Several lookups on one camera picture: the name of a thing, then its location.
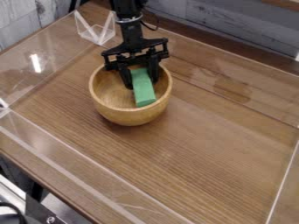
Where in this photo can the green rectangular block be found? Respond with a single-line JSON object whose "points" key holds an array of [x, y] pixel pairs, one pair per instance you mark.
{"points": [[143, 87]]}

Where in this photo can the brown wooden bowl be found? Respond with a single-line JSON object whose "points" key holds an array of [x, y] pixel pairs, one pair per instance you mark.
{"points": [[115, 101]]}

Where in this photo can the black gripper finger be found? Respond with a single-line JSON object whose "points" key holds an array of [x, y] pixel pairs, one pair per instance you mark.
{"points": [[154, 68], [126, 75]]}

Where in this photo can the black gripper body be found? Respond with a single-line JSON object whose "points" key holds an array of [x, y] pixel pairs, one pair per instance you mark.
{"points": [[137, 48]]}

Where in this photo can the clear acrylic barrier tray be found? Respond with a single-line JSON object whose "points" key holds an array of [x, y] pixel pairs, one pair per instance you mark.
{"points": [[214, 162]]}

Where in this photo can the black metal bracket with bolt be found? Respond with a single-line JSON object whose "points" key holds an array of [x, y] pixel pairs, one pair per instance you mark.
{"points": [[38, 214]]}

